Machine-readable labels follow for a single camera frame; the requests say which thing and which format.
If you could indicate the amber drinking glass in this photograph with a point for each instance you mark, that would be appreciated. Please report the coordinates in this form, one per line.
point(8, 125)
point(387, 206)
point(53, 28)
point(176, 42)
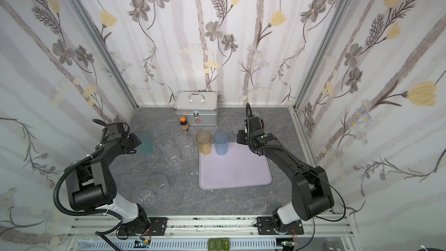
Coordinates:
point(204, 139)

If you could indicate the clear glass front left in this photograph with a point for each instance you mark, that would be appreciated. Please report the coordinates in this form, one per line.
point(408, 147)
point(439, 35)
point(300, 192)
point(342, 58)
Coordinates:
point(144, 196)

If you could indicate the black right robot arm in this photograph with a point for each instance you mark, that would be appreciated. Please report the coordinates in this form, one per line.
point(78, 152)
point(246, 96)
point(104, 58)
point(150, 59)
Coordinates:
point(311, 192)

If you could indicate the brown bottle orange cap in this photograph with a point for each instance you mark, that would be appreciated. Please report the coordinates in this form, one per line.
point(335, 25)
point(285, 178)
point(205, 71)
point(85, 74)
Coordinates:
point(184, 123)

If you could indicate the lilac plastic tray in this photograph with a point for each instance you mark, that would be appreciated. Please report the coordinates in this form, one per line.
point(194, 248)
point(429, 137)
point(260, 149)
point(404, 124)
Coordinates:
point(239, 167)

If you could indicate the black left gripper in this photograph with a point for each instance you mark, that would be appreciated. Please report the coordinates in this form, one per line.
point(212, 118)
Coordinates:
point(132, 142)

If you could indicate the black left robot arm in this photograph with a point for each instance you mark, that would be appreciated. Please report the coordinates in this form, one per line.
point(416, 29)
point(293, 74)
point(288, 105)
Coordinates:
point(88, 187)

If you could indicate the green terminal block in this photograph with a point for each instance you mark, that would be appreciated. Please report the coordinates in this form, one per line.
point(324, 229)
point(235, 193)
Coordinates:
point(219, 244)

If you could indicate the clear glass near rail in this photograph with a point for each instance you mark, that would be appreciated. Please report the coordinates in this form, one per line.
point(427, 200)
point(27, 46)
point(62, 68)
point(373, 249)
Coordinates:
point(159, 184)

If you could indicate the blue plastic cup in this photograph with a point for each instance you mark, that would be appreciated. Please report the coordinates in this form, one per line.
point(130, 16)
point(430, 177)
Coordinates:
point(221, 141)

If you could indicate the clear tumbler glass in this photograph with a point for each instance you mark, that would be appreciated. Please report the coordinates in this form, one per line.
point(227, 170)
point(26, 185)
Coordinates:
point(172, 156)
point(185, 145)
point(164, 141)

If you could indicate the teal plastic cup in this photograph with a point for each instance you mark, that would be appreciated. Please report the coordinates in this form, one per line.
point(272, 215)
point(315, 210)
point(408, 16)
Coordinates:
point(146, 145)

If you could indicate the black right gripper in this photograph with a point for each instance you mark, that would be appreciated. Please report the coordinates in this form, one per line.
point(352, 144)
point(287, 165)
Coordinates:
point(242, 137)

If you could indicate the small clear glass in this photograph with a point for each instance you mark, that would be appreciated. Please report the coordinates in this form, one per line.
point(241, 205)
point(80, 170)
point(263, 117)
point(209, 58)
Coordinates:
point(236, 126)

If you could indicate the silver metal first-aid case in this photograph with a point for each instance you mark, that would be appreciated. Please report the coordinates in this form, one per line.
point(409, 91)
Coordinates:
point(198, 108)

